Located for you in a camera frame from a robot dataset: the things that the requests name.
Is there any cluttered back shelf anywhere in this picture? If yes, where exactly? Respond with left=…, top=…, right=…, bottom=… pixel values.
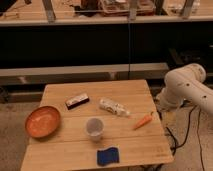
left=0, top=0, right=213, bottom=27

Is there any orange carrot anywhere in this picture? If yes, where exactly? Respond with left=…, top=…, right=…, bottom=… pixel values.
left=133, top=113, right=153, bottom=130

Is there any long metal bench rail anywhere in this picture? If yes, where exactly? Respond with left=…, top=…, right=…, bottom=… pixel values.
left=0, top=63, right=169, bottom=86

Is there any orange ceramic bowl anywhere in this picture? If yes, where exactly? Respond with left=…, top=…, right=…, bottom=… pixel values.
left=25, top=106, right=61, bottom=138

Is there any wooden table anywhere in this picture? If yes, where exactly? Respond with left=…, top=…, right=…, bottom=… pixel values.
left=21, top=80, right=173, bottom=171

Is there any clear plastic cup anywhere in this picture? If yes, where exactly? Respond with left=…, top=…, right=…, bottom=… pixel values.
left=86, top=118, right=104, bottom=142

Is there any black floor cable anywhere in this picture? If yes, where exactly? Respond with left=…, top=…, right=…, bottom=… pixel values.
left=156, top=104, right=206, bottom=171

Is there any white plastic bottle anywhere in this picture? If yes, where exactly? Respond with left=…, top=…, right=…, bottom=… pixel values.
left=99, top=98, right=130, bottom=116

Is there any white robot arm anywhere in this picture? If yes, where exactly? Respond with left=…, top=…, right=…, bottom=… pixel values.
left=157, top=63, right=213, bottom=115

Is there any blue sponge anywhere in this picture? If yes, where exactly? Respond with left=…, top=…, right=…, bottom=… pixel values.
left=97, top=147, right=120, bottom=166

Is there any black and white box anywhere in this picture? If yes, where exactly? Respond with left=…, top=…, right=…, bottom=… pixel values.
left=65, top=93, right=90, bottom=110

